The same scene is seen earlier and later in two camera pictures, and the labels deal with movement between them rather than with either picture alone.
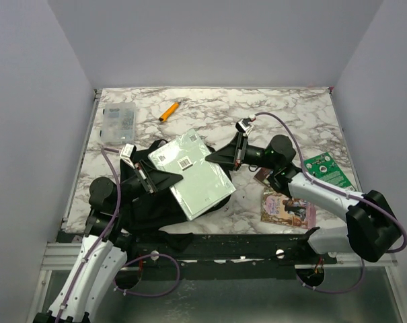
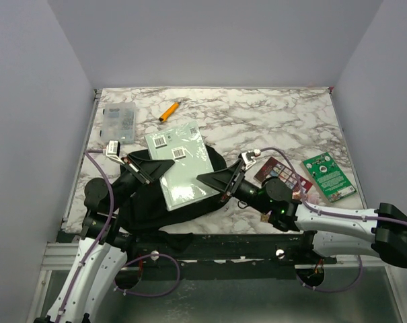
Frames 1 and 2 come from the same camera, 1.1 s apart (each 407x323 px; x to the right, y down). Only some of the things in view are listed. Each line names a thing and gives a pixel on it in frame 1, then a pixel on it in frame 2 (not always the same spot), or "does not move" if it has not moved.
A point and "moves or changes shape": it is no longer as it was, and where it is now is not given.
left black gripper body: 144,172 -> 134,165
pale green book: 204,184 moves or changes shape
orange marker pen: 169,112 does not move
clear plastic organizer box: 118,125 does not move
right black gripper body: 244,153 -> 241,187
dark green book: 323,167 does not move
